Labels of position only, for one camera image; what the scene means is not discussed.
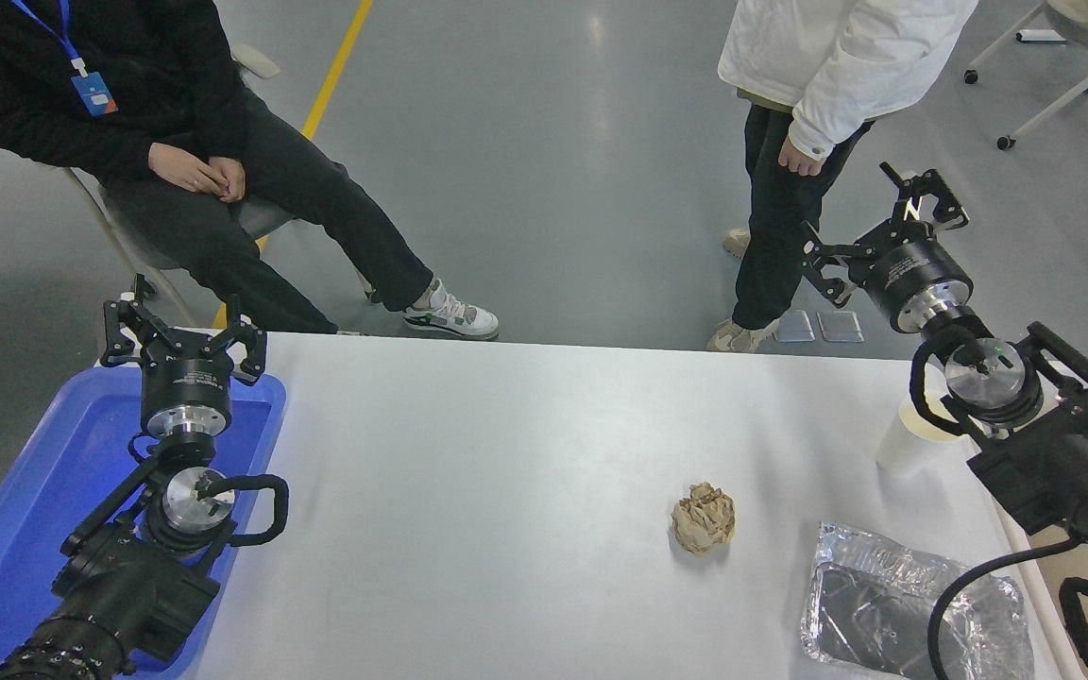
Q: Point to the grey chair with white frame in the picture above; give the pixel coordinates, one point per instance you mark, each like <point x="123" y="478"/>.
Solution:
<point x="265" y="219"/>

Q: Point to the seated person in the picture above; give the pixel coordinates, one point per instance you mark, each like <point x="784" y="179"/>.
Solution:
<point x="34" y="94"/>

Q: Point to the crumpled tan paper ball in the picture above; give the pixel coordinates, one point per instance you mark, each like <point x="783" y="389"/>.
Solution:
<point x="703" y="519"/>

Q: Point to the seated person's left hand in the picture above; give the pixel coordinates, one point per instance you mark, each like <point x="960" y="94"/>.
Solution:
<point x="232" y="179"/>

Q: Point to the white paper cup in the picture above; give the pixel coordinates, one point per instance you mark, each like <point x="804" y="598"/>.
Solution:
<point x="903" y="449"/>

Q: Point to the seated person's right hand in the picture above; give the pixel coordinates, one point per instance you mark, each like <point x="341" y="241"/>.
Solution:
<point x="183" y="168"/>

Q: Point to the standing person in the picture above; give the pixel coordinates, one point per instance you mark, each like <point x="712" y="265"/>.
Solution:
<point x="846" y="47"/>

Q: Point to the large pale bin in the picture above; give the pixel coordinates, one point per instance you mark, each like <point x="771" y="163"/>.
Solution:
<point x="1040" y="578"/>

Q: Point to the white wheeled chair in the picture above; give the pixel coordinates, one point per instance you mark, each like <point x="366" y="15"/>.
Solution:
<point x="1087" y="28"/>

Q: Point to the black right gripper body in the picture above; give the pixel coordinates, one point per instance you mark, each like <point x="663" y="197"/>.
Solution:
<point x="917" y="269"/>

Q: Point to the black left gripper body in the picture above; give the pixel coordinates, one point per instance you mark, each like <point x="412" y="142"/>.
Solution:
<point x="187" y="382"/>

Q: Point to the clear floor plate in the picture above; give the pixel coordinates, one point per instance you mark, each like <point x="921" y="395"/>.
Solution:
<point x="841" y="328"/>
<point x="794" y="328"/>

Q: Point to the standing person's left hand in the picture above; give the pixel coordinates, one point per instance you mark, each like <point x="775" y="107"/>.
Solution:
<point x="801" y="156"/>

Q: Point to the crumpled silver foil tray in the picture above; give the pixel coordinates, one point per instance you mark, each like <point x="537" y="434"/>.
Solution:
<point x="884" y="614"/>

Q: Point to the blue plastic tray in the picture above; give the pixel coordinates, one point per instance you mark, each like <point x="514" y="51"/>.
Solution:
<point x="15" y="529"/>

